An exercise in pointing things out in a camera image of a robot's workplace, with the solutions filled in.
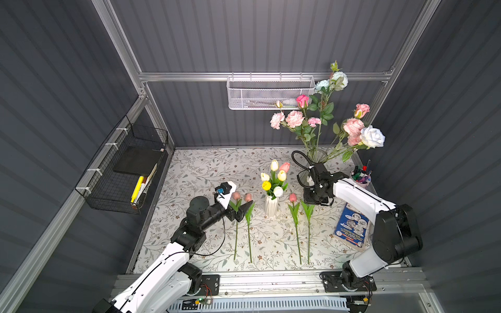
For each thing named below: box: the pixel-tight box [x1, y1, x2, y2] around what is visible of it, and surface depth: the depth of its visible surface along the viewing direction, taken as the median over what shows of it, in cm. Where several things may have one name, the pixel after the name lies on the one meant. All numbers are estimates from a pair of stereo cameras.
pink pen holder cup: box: [350, 172, 372, 189], surface depth 93 cm
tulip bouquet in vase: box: [260, 159, 291, 201], surface depth 70 cm
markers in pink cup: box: [350, 159, 373, 184], surface depth 93 cm
